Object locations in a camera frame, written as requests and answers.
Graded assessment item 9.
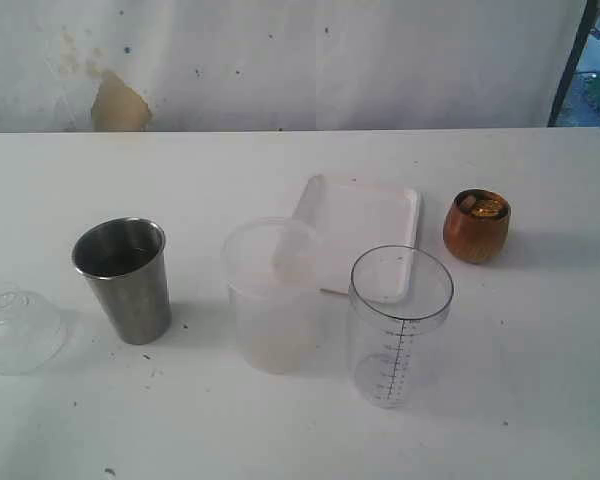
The translucent plastic container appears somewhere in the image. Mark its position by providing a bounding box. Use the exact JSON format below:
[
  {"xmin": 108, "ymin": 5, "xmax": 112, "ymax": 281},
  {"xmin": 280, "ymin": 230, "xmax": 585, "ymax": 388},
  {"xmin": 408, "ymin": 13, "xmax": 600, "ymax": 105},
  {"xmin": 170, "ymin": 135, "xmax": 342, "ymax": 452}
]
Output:
[{"xmin": 222, "ymin": 217, "xmax": 322, "ymax": 374}]

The clear plastic dome lid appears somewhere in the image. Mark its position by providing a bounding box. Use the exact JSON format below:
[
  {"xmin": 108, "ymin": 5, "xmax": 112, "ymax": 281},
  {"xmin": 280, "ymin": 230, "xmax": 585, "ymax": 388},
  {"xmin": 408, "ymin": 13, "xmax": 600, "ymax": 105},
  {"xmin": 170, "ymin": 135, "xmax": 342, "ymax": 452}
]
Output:
[{"xmin": 0, "ymin": 283, "xmax": 67, "ymax": 376}]

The clear measuring beaker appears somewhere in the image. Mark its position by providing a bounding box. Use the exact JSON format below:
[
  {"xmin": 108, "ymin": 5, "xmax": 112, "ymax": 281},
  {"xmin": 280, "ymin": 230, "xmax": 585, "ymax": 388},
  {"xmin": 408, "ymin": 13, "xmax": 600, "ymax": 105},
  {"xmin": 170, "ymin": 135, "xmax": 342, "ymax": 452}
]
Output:
[{"xmin": 346, "ymin": 245, "xmax": 455, "ymax": 409}]

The brown wooden cup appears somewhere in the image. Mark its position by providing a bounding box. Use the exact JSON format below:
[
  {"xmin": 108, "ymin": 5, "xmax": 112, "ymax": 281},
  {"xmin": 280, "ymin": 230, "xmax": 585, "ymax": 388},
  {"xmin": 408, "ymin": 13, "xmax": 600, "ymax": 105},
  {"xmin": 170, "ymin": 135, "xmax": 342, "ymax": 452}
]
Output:
[{"xmin": 442, "ymin": 189, "xmax": 511, "ymax": 264}]

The gold coin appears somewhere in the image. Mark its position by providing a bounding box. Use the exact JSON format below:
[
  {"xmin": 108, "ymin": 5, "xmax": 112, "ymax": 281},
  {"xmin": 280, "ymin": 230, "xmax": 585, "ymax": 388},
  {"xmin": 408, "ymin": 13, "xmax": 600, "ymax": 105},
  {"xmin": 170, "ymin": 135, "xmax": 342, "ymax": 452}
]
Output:
[{"xmin": 469, "ymin": 198, "xmax": 507, "ymax": 219}]

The white plastic tray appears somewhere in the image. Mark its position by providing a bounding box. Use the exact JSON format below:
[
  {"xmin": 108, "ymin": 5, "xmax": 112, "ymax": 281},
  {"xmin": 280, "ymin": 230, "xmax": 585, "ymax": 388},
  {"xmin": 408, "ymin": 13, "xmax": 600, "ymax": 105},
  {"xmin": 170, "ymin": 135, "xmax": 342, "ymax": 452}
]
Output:
[{"xmin": 293, "ymin": 174, "xmax": 421, "ymax": 292}]

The black metal frame post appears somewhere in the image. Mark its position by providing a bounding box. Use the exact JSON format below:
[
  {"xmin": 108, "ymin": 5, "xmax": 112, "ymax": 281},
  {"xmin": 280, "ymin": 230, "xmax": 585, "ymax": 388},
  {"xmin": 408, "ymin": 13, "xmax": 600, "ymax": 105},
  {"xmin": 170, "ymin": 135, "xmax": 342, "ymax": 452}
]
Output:
[{"xmin": 547, "ymin": 0, "xmax": 599, "ymax": 128}]

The stainless steel cup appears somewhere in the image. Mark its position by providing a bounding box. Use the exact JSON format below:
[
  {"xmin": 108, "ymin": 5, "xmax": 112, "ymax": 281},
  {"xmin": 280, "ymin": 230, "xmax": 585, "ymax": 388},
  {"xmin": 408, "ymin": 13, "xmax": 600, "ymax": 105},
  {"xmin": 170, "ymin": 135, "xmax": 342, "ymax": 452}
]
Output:
[{"xmin": 72, "ymin": 217, "xmax": 172, "ymax": 345}]

